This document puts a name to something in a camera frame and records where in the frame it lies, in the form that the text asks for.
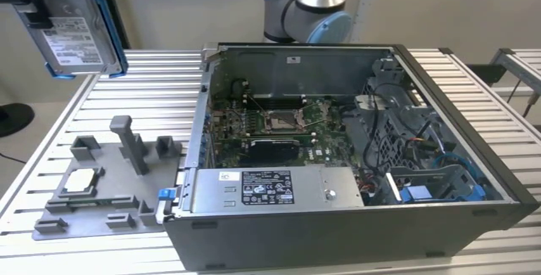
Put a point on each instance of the black graphics card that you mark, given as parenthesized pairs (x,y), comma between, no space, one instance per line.
(272,151)

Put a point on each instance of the thin metal locking lever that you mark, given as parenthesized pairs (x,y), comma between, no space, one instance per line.
(258,104)

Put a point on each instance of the blue case latch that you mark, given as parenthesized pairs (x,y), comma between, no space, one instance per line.
(166,194)

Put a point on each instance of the grey parts rack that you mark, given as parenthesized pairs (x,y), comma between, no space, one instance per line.
(114,189)

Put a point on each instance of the green RAM stick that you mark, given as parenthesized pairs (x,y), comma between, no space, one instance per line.
(102,201)

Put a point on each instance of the green motherboard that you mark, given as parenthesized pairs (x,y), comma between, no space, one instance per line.
(330,148)

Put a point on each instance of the black round stand base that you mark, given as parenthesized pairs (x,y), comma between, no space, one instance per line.
(15,119)

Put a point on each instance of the aluminium slat side table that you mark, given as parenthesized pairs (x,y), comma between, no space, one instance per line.
(524,62)

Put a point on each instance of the silver power supply unit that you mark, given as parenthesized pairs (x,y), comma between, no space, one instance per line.
(211,189)

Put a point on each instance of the CPU socket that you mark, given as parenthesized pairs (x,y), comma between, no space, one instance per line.
(283,119)

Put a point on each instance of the silver CPU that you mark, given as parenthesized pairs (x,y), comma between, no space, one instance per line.
(81,180)

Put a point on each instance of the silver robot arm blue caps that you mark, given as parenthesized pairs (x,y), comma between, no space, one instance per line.
(312,5)

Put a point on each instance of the black open PC case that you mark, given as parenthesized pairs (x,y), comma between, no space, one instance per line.
(318,240)

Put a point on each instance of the hard disk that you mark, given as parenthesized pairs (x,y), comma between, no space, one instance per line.
(73,34)

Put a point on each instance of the metal disk bay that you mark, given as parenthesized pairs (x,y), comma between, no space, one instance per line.
(456,176)

